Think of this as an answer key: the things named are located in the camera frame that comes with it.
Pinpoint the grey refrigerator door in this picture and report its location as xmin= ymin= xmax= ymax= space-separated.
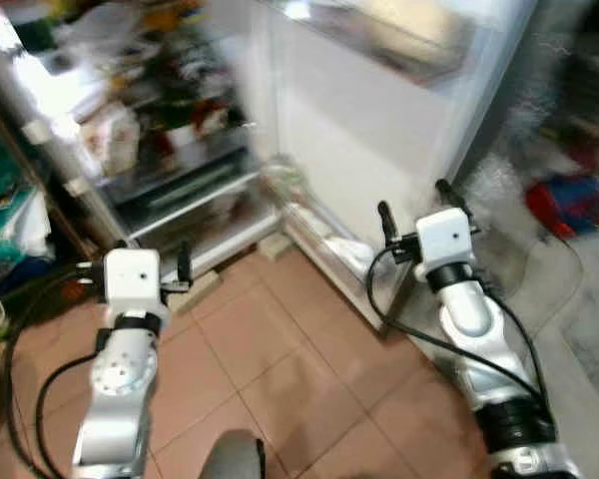
xmin=265 ymin=0 xmax=540 ymax=335

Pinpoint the clear fridge crisper drawer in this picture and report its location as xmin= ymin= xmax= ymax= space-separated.
xmin=110 ymin=150 xmax=268 ymax=240

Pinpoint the clear fridge door shelf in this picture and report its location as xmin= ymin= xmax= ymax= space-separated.
xmin=280 ymin=0 xmax=478 ymax=86

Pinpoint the clay brick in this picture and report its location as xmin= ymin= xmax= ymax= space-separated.
xmin=258 ymin=232 xmax=295 ymax=262
xmin=165 ymin=267 xmax=224 ymax=312

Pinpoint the teal printed plastic bag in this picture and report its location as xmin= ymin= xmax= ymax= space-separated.
xmin=0 ymin=130 xmax=53 ymax=262

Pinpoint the red and blue backpack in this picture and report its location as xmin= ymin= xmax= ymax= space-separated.
xmin=524 ymin=173 xmax=599 ymax=239

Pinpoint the pale plastic food bag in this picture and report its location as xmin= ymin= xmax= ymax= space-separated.
xmin=80 ymin=100 xmax=143 ymax=179

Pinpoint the grey robot left leg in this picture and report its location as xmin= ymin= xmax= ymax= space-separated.
xmin=200 ymin=429 xmax=269 ymax=479

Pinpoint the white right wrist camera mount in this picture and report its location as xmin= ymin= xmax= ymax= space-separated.
xmin=414 ymin=208 xmax=477 ymax=268

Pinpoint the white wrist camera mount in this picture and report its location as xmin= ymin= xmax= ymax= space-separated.
xmin=414 ymin=208 xmax=477 ymax=268
xmin=102 ymin=247 xmax=164 ymax=306

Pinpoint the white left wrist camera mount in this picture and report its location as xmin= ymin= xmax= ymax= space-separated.
xmin=102 ymin=247 xmax=164 ymax=306

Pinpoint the black floor cable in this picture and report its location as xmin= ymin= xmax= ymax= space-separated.
xmin=524 ymin=232 xmax=586 ymax=340

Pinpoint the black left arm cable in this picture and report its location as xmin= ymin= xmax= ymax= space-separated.
xmin=2 ymin=274 xmax=101 ymax=479

